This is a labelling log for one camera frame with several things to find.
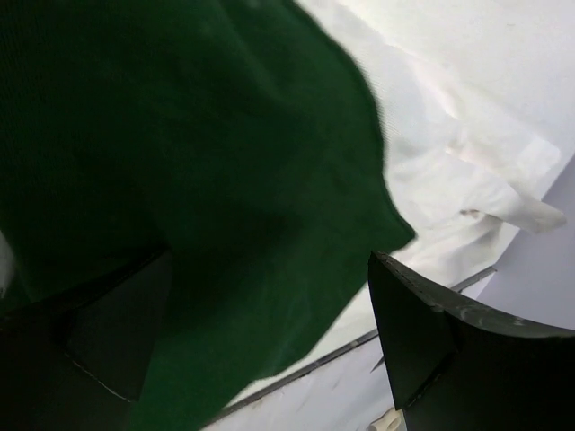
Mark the white and green t-shirt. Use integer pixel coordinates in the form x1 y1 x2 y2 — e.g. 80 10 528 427
1 1 414 430

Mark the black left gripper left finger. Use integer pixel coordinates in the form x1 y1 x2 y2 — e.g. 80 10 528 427
1 251 173 431

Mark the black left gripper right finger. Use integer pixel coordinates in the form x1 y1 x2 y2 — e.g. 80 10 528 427
368 253 574 431

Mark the crumpled white t-shirt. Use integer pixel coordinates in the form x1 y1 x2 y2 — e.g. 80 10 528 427
303 1 574 286

